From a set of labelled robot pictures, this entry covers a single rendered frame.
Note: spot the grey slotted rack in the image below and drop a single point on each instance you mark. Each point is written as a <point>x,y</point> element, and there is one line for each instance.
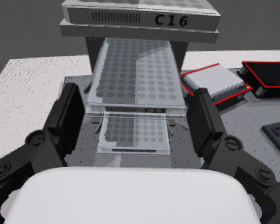
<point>93,47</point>

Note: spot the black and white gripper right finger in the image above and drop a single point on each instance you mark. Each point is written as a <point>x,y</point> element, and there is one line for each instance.
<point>225,154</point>

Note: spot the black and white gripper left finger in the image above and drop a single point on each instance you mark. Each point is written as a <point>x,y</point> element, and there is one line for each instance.
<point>45,149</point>

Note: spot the grey flat base plate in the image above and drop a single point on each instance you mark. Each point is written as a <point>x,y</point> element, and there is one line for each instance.
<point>243,120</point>

